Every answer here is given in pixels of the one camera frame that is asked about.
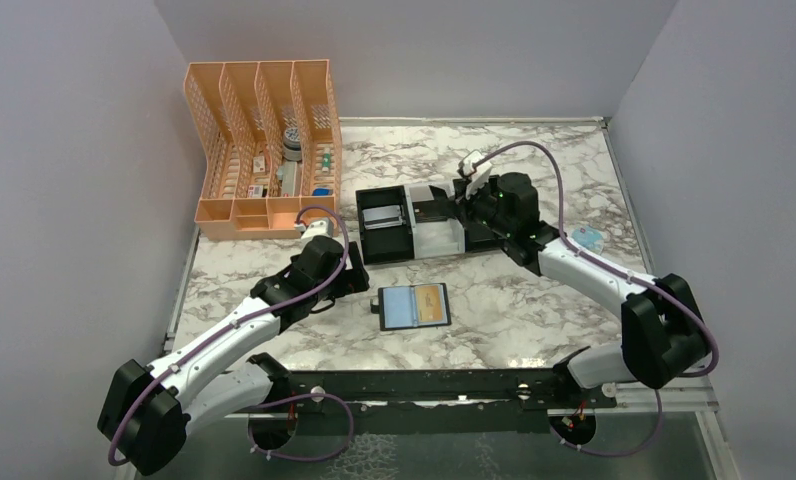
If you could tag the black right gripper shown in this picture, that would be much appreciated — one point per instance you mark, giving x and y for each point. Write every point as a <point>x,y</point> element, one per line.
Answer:
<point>485,189</point>

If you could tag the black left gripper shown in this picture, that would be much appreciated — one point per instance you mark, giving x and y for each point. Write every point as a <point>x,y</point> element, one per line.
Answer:
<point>352,280</point>

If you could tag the black card back side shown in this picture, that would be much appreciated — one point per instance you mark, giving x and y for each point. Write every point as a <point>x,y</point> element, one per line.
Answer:
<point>432,211</point>

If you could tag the black leather card holder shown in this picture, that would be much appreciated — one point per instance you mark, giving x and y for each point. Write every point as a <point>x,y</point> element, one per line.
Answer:
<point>395,307</point>

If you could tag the gold card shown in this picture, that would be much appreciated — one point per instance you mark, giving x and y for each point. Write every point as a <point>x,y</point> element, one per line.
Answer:
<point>431,305</point>

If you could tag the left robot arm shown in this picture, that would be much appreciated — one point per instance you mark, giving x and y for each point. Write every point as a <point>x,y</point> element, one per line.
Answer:
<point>150,410</point>

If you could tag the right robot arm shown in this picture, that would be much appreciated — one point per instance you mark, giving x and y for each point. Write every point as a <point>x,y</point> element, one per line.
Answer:
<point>662,333</point>

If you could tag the black right card bin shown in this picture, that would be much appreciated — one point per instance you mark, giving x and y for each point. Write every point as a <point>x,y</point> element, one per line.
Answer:
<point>478,238</point>

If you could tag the black card bin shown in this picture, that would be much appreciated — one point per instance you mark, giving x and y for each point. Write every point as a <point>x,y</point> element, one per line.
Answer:
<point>478,238</point>
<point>387,245</point>

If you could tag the white middle card bin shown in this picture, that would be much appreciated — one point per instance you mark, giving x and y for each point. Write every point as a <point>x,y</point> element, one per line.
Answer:
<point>433,239</point>

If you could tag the black left card bin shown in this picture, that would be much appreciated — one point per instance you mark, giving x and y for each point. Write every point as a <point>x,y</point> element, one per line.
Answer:
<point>387,245</point>

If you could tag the silver card in left bin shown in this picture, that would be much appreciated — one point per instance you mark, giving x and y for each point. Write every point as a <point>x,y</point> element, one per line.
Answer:
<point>383,217</point>

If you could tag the blue nail clipper package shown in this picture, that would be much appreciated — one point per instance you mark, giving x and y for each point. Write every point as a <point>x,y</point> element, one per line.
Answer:
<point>588,238</point>

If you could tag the green white small tube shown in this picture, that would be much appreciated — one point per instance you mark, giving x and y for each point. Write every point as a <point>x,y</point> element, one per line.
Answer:
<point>326,161</point>

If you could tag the grey flat box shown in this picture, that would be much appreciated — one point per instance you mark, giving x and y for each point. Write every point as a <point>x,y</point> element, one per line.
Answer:
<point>289,176</point>

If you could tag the red white small box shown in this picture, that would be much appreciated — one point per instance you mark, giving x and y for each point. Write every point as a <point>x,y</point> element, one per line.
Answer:
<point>256,191</point>

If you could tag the peach plastic file organizer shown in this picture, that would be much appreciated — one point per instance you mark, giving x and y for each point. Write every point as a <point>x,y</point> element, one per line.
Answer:
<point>240,110</point>

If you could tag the black mounting rail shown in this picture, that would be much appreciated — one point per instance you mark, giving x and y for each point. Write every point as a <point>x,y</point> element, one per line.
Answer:
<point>423,401</point>

